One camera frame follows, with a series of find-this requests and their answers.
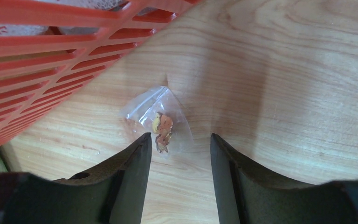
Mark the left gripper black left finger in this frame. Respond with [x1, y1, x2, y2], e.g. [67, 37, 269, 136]
[0, 133, 152, 224]

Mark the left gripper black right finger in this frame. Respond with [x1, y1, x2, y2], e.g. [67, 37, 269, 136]
[210, 134, 358, 224]

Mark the clear plastic bag with snack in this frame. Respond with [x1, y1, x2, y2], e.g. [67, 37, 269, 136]
[119, 86, 194, 158]

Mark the red plastic shopping basket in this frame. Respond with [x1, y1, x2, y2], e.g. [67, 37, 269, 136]
[0, 0, 196, 146]

